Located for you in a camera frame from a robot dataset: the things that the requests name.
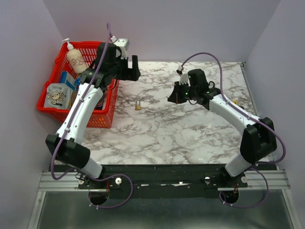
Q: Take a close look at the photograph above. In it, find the blue white package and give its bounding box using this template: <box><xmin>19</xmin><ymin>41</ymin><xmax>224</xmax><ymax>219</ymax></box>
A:
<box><xmin>60</xmin><ymin>71</ymin><xmax>80</xmax><ymax>91</ymax></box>

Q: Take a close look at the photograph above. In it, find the grey cartoon pouch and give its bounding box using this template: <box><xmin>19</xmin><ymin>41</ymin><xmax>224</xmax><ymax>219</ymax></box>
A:
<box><xmin>44</xmin><ymin>83</ymin><xmax>73</xmax><ymax>109</ymax></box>

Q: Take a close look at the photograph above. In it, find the aluminium frame rail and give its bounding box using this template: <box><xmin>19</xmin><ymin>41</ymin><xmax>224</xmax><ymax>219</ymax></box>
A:
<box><xmin>38</xmin><ymin>170</ymin><xmax>291</xmax><ymax>192</ymax></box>

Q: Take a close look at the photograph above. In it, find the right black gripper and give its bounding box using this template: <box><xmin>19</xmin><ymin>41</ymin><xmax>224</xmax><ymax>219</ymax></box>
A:
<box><xmin>167</xmin><ymin>81</ymin><xmax>197</xmax><ymax>104</ymax></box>

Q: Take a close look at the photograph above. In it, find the yellow black padlock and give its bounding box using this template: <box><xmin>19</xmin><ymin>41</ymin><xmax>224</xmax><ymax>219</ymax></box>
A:
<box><xmin>233</xmin><ymin>101</ymin><xmax>244</xmax><ymax>109</ymax></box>

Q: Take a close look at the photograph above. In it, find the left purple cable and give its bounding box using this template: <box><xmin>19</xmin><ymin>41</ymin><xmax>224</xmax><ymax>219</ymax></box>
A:
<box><xmin>51</xmin><ymin>22</ymin><xmax>112</xmax><ymax>180</ymax></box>

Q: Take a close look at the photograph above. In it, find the cream pump lotion bottle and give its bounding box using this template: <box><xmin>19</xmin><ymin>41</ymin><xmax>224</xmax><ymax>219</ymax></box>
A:
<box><xmin>62</xmin><ymin>38</ymin><xmax>87</xmax><ymax>74</ymax></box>

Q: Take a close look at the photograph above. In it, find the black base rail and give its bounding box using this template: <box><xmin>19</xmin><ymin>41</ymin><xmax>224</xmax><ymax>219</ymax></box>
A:
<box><xmin>79</xmin><ymin>164</ymin><xmax>247</xmax><ymax>199</ymax></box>

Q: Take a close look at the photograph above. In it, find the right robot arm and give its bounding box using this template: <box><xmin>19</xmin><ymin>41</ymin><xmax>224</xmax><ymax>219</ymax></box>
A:
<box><xmin>167</xmin><ymin>69</ymin><xmax>277</xmax><ymax>187</ymax></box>

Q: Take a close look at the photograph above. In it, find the small brass padlock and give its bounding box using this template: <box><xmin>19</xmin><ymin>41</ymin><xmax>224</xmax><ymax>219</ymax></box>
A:
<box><xmin>135</xmin><ymin>100</ymin><xmax>141</xmax><ymax>111</ymax></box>

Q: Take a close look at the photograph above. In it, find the red plastic basket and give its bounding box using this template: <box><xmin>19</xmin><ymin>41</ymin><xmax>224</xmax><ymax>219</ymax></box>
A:
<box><xmin>36</xmin><ymin>41</ymin><xmax>121</xmax><ymax>129</ymax></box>

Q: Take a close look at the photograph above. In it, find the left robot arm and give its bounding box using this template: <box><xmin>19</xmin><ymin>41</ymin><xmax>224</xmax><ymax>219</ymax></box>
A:
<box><xmin>45</xmin><ymin>38</ymin><xmax>141</xmax><ymax>188</ymax></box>

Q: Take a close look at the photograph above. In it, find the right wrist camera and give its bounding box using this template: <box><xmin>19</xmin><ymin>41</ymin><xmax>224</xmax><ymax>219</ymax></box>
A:
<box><xmin>176</xmin><ymin>66</ymin><xmax>189</xmax><ymax>85</ymax></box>

